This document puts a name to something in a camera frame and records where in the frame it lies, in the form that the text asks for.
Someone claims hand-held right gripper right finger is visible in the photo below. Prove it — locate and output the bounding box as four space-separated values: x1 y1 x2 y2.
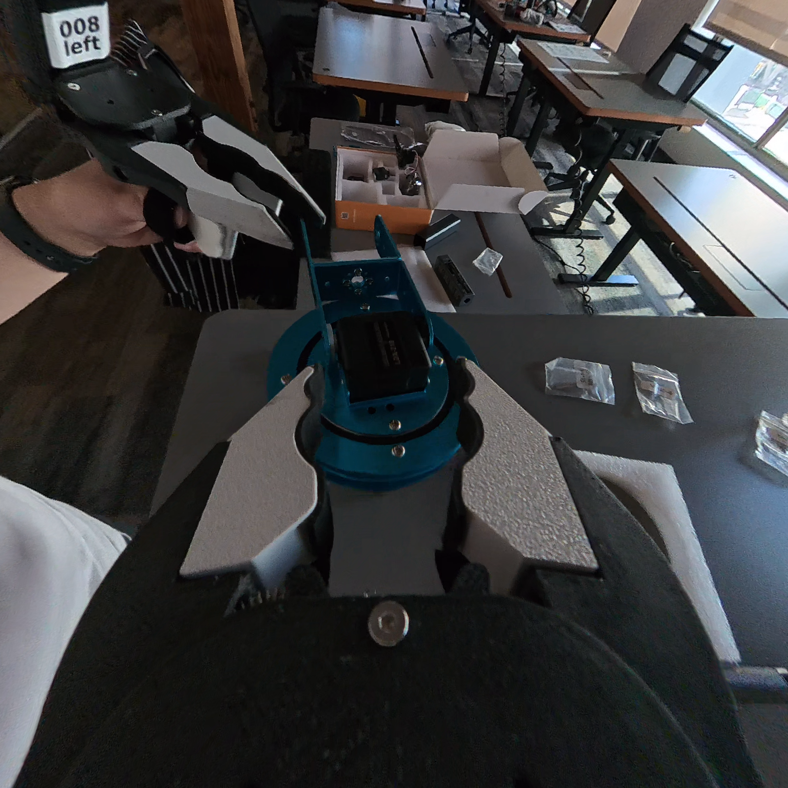
436 357 601 596

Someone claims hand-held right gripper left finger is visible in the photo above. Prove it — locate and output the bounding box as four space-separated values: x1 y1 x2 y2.
179 366 321 580

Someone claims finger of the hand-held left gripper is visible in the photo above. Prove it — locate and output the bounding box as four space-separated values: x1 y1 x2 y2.
192 112 327 229
131 140 296 251

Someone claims blue toy robot arm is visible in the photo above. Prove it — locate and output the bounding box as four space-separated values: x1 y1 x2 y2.
266 215 480 487

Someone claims person's left forearm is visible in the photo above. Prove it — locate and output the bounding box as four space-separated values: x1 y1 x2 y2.
0 234 67 324

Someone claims wood edged grey desk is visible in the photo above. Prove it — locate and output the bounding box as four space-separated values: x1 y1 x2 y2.
313 5 470 127
517 38 709 238
594 158 788 318

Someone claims dark grey desk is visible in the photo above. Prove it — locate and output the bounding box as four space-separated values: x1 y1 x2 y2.
149 308 788 672

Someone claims light grey desk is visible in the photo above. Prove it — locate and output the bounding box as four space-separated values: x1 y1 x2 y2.
295 117 570 316

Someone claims person's left hand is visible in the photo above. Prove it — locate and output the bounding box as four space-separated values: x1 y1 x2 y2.
12 160 204 256

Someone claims black white striped bag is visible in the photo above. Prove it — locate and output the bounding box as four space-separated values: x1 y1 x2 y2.
140 242 242 313

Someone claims wooden pillar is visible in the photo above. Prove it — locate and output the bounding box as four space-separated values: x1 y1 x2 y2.
179 0 257 133

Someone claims large clear plastic bag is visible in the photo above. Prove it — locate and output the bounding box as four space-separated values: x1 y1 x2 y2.
340 122 412 150

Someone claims white foam block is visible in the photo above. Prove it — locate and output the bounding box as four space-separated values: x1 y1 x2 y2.
577 451 741 664

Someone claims black wristband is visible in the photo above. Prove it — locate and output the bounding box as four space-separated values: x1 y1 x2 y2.
0 175 99 273

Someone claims small grey metal box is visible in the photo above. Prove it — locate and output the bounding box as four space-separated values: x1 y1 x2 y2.
414 213 462 250

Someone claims white foam sheet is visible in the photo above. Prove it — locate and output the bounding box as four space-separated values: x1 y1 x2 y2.
331 243 459 315

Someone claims orange white parts box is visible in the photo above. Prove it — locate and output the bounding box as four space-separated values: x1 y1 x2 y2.
424 128 549 216

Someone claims small black rectangular part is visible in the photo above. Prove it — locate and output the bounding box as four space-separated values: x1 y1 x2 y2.
434 254 475 309

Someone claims person's white shirt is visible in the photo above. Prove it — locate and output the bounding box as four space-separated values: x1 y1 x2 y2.
0 477 133 788

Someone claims window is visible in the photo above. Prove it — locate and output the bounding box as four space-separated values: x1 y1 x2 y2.
689 0 788 164

